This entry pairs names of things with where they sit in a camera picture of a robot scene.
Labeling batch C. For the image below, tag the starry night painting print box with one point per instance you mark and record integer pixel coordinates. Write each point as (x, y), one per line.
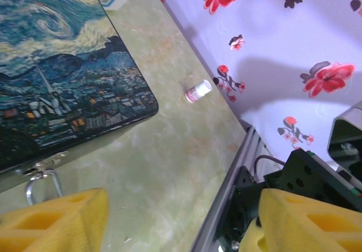
(56, 65)

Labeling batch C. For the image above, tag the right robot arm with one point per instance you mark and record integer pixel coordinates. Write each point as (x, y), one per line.
(308, 175)

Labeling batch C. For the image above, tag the small white pill bottle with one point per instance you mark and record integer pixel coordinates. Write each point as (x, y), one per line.
(198, 91)

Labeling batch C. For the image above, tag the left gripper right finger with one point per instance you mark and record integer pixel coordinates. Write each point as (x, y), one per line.
(297, 229)

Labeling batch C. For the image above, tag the aluminium frame rail with arm bases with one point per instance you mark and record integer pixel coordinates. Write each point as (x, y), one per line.
(223, 195)

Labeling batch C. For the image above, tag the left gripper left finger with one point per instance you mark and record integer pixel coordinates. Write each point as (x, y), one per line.
(42, 229)

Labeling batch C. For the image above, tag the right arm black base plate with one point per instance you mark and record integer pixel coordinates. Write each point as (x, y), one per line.
(243, 195)

